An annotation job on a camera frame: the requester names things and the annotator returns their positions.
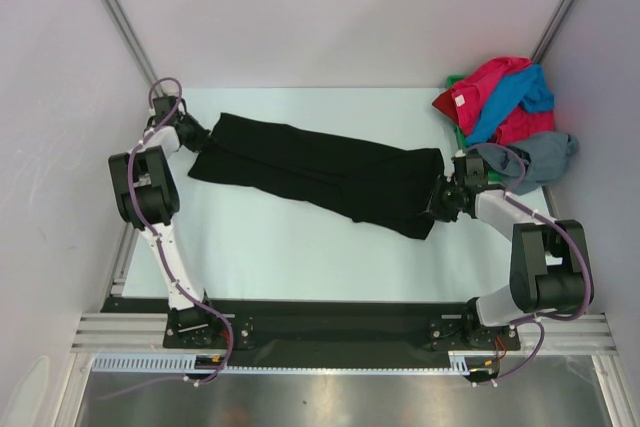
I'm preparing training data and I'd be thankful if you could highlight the black t shirt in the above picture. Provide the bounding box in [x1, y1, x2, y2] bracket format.
[188, 113, 444, 240]

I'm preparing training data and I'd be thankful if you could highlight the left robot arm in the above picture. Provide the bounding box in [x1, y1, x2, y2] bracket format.
[108, 95, 221, 347]

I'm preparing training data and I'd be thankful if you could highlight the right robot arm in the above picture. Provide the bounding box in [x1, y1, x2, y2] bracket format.
[426, 151, 594, 348]

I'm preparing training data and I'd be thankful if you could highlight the green plastic bin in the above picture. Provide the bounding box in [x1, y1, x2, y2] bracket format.
[446, 75, 500, 183]

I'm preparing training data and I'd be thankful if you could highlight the pink t shirt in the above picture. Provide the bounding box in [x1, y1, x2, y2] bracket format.
[432, 56, 555, 146]

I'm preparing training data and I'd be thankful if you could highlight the grey t shirt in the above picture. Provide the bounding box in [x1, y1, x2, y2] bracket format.
[473, 131, 579, 195]

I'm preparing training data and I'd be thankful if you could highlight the blue t shirt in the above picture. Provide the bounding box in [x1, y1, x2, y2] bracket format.
[459, 64, 554, 145]

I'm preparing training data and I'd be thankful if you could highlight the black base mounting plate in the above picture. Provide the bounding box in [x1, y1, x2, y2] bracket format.
[102, 297, 521, 371]

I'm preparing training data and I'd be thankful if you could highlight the right aluminium corner post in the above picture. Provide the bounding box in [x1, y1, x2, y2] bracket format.
[531, 0, 578, 64]

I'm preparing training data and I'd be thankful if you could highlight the aluminium corner post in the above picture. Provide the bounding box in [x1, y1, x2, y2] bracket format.
[100, 0, 159, 87]
[531, 0, 578, 64]

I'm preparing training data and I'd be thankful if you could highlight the white slotted cable duct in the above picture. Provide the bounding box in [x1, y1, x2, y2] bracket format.
[92, 353, 497, 376]

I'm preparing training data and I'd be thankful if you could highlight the left aluminium corner post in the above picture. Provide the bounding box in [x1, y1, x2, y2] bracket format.
[100, 0, 159, 87]

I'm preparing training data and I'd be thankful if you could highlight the aluminium frame rail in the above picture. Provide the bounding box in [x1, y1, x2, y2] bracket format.
[71, 313, 618, 356]

